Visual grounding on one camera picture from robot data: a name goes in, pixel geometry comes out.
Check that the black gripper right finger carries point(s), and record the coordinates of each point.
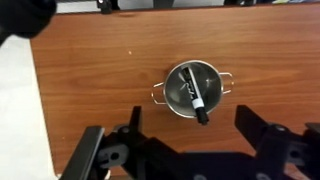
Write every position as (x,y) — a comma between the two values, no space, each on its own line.
(286,150)

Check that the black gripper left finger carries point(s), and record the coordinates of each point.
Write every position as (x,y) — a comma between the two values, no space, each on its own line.
(100,156)

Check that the black and white marker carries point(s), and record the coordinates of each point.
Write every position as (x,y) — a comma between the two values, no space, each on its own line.
(195,96)

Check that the small steel pot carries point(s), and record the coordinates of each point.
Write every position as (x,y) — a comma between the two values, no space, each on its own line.
(173,93)

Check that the black table edge clamp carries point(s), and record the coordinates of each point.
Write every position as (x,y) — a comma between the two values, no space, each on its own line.
(106,5)

